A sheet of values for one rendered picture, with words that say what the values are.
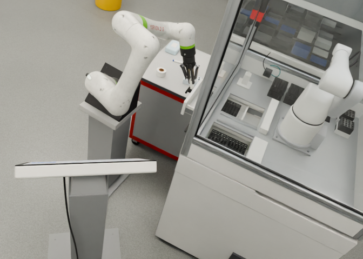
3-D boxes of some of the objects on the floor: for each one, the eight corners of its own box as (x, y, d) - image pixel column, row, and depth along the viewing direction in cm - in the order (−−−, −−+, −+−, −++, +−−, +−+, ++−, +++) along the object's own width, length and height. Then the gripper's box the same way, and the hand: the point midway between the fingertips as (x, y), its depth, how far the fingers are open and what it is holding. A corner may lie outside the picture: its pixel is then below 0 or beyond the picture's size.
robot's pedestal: (76, 177, 264) (76, 104, 212) (102, 153, 285) (107, 82, 233) (108, 198, 258) (115, 127, 205) (132, 172, 278) (143, 103, 226)
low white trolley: (126, 144, 298) (136, 74, 245) (158, 105, 342) (172, 38, 289) (186, 174, 288) (210, 108, 236) (211, 130, 332) (236, 66, 280)
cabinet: (151, 240, 241) (173, 171, 186) (203, 147, 314) (230, 78, 259) (279, 309, 226) (344, 257, 171) (303, 194, 299) (353, 132, 244)
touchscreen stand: (49, 236, 228) (36, 131, 158) (118, 230, 241) (134, 130, 171) (44, 318, 195) (25, 232, 125) (124, 306, 208) (147, 221, 138)
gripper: (200, 52, 209) (203, 86, 224) (181, 51, 215) (185, 84, 229) (195, 58, 204) (199, 92, 218) (176, 56, 209) (180, 90, 223)
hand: (191, 83), depth 221 cm, fingers closed, pressing on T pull
